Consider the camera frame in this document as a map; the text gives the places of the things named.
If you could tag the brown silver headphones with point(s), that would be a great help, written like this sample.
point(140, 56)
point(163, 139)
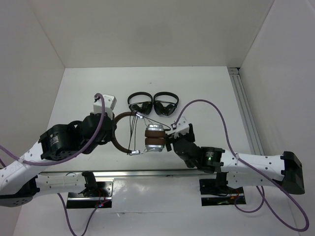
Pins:
point(155, 135)

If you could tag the left black headphones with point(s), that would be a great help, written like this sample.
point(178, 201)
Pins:
point(141, 107)

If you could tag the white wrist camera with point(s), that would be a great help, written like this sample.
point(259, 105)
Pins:
point(181, 128)
point(106, 103)

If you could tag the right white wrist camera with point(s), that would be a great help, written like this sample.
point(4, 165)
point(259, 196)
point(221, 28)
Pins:
point(181, 128)

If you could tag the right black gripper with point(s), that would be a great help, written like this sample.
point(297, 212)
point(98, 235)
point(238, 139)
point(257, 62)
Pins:
point(170, 137)

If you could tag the right black headphones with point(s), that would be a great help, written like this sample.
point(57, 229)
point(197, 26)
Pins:
point(165, 108)

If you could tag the black headphones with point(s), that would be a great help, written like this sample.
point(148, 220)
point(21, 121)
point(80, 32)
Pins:
point(165, 108)
point(141, 107)

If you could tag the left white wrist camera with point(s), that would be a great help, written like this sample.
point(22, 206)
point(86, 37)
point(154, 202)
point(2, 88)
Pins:
point(106, 103)

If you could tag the right side aluminium rail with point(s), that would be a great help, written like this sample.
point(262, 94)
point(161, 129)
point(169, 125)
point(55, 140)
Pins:
point(247, 117)

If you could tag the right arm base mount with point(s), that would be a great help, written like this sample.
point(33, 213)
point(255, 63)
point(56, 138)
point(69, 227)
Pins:
point(215, 192)

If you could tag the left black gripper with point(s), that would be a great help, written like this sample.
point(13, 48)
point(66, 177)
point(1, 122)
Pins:
point(109, 136)

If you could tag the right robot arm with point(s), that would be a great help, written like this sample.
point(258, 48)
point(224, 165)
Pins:
point(238, 170)

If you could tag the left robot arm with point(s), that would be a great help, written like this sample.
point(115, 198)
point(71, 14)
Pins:
point(20, 183)

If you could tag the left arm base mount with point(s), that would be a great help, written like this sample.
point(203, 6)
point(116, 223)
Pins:
point(101, 196)

